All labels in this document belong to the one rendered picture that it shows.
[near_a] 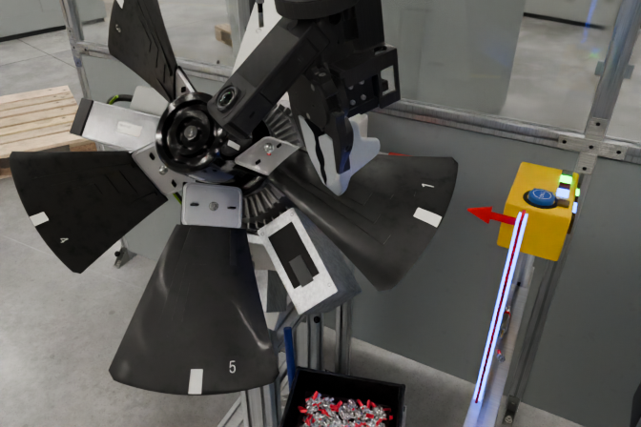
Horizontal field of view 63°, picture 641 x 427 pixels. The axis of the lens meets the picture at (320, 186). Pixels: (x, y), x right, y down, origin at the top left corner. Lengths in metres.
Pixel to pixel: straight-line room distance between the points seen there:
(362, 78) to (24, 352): 2.00
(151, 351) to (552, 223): 0.63
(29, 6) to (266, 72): 6.03
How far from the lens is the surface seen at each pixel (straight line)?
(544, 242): 0.93
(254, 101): 0.43
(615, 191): 1.43
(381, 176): 0.71
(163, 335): 0.76
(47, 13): 6.51
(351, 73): 0.45
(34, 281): 2.61
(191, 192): 0.78
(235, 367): 0.77
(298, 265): 0.80
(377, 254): 0.63
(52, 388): 2.14
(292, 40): 0.44
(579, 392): 1.86
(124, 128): 1.06
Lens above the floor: 1.54
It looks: 32 degrees down
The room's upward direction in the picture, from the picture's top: straight up
